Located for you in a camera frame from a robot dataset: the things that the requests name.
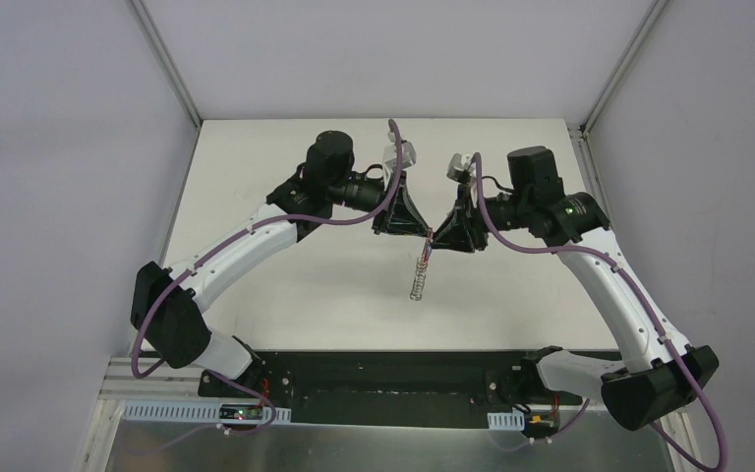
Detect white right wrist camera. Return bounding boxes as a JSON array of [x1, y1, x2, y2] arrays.
[[446, 153, 479, 192]]

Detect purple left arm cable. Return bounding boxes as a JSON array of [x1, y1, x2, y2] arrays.
[[130, 118, 406, 438]]

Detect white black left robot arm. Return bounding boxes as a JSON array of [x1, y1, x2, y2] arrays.
[[131, 122, 429, 398]]

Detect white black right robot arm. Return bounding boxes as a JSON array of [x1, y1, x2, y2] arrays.
[[432, 146, 719, 431]]

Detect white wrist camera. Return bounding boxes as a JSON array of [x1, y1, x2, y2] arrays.
[[446, 153, 479, 192], [381, 126, 418, 188]]

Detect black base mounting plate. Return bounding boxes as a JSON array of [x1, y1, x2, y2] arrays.
[[196, 350, 587, 429]]

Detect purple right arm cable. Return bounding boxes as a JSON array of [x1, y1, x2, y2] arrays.
[[471, 151, 730, 472]]

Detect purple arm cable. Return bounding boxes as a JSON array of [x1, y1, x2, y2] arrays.
[[130, 118, 406, 438], [471, 151, 730, 472]]

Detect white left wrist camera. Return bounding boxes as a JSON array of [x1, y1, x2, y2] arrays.
[[381, 126, 418, 188]]

